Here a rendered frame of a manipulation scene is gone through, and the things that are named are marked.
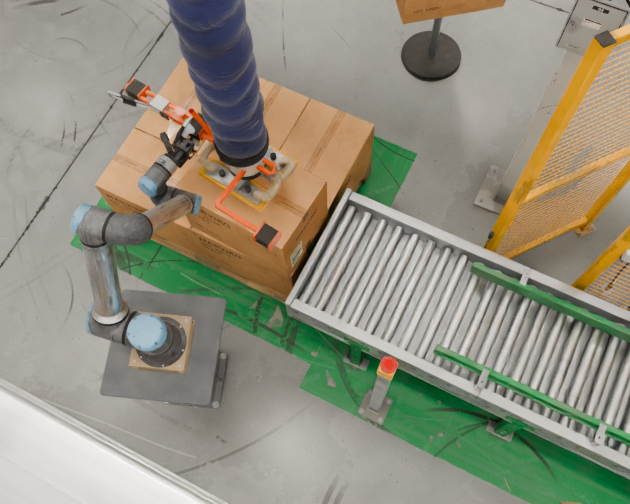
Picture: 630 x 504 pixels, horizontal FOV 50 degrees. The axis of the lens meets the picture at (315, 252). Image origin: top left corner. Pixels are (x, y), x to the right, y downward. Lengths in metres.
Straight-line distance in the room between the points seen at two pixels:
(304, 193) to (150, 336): 0.95
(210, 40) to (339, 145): 1.71
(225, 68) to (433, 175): 2.28
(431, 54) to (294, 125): 1.30
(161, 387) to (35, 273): 1.50
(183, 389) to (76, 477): 2.56
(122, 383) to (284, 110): 1.71
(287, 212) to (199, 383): 0.86
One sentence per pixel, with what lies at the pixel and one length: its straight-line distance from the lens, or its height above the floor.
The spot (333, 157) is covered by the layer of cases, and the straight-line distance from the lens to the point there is 3.69.
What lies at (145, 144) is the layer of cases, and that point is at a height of 0.54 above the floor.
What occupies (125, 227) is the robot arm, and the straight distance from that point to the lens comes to 2.46.
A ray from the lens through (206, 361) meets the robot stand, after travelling 3.13.
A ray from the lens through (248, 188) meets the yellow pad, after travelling 2.93.
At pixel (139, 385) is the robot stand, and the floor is 0.75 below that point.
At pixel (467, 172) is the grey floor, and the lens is 4.34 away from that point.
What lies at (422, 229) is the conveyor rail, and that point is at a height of 0.59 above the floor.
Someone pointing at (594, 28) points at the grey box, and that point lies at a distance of 2.92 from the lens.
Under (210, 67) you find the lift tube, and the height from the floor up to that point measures 1.97.
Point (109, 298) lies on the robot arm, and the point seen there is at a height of 1.23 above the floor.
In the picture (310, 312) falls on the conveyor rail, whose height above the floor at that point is 0.59.
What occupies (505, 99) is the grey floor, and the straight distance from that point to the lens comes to 4.68.
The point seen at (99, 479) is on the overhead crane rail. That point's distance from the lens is 0.57.
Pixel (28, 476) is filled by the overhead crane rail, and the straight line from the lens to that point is 0.59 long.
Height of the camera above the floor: 3.75
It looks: 68 degrees down
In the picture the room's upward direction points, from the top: 5 degrees counter-clockwise
